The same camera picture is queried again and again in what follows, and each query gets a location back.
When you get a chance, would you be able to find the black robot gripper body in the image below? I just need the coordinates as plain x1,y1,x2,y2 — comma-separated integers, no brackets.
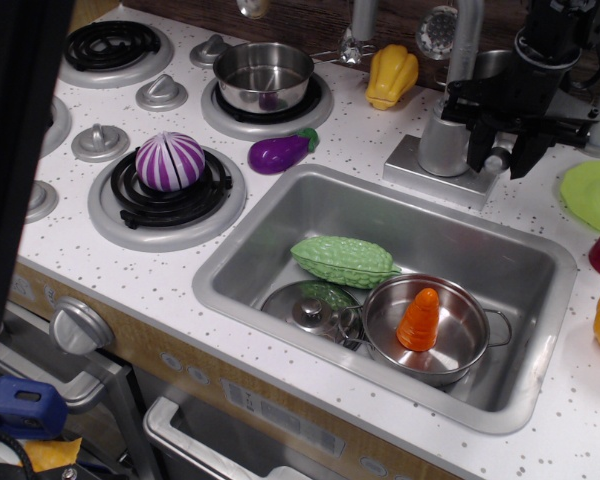
442,48,600,146

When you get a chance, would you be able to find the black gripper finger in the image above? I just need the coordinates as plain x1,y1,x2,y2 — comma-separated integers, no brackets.
467,118,499,173
509,133,555,179

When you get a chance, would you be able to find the silver faucet lever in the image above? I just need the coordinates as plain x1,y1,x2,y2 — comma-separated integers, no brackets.
483,146,512,174

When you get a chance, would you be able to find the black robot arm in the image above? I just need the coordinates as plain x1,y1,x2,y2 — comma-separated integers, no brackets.
442,1,600,178

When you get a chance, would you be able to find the steel cup behind faucet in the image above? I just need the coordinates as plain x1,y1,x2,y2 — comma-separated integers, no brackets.
473,50,512,83

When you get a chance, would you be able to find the silver toy faucet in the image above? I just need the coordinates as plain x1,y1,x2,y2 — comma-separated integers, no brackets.
383,1,498,210

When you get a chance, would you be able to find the green plastic plate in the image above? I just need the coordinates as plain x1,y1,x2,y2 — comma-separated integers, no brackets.
560,160,600,231

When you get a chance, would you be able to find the hanging steel skimmer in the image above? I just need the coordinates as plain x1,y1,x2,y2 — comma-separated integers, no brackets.
415,5,458,60

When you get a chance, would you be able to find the yellow bell pepper toy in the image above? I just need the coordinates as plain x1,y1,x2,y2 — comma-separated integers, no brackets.
365,44,419,110

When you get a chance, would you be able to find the hanging clear utensil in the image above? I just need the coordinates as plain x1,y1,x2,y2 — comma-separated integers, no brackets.
336,26,377,66

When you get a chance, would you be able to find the back right stove burner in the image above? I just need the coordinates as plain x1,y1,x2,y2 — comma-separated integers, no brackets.
201,74,334,141

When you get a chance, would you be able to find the stove burner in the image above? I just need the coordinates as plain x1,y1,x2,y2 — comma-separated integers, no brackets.
40,96,72,157
59,20,174,89
88,148,246,253
201,74,334,141

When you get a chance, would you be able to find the green bitter melon toy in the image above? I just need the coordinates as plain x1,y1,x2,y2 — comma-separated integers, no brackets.
290,236,401,289

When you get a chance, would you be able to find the steel pot in sink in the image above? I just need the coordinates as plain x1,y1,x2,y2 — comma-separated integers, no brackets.
342,273,513,387

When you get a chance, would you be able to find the orange carrot toy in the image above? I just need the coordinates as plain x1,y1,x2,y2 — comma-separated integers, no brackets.
396,288,439,352

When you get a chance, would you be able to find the purple eggplant toy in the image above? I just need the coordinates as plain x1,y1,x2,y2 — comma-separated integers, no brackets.
247,128,319,175

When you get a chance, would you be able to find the steel pot on burner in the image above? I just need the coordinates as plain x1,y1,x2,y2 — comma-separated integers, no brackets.
212,42,331,115

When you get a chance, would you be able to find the steel pot lid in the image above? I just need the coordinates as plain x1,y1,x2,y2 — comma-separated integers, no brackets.
261,280,364,350

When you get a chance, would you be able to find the silver toy sink basin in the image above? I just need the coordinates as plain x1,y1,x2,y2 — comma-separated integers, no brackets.
193,165,577,434

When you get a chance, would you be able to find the hanging steel spoon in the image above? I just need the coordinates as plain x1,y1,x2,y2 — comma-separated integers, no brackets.
236,0,271,20

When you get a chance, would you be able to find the silver stove knob back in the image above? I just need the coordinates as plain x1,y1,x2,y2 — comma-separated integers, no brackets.
189,34,230,69

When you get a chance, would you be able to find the silver stove knob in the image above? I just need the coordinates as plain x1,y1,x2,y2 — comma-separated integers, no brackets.
189,34,230,69
25,180,59,223
135,74,188,112
71,123,130,163

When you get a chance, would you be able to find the purple white onion toy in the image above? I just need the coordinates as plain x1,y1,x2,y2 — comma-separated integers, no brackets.
135,131,206,192

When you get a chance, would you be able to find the silver stove knob middle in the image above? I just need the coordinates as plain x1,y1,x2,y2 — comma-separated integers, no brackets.
135,74,188,112

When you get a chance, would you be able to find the front right stove burner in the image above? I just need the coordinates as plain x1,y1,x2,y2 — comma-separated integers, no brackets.
88,148,246,253

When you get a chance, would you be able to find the silver stove knob lower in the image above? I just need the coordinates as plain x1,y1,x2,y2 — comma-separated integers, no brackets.
71,123,130,163

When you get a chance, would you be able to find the back left stove burner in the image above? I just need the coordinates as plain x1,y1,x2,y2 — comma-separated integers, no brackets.
59,20,174,89

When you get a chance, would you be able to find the silver oven door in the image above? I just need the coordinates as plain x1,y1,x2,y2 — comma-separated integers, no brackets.
143,396,338,479

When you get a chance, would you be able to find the front left stove burner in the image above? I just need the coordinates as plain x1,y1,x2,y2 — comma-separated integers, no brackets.
40,96,72,157

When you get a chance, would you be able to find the silver stove knob front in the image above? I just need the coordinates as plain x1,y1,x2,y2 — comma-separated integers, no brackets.
25,180,59,223

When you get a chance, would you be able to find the silver oven dial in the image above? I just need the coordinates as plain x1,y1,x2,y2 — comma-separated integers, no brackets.
49,296,115,356

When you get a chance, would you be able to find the black foreground pole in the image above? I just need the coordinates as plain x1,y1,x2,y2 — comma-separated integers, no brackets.
0,0,76,401

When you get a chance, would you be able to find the blue clamp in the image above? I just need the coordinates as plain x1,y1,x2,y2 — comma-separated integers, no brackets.
0,376,69,440

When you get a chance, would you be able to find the yellow cloth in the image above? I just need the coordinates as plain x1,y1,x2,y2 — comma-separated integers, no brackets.
22,437,82,473

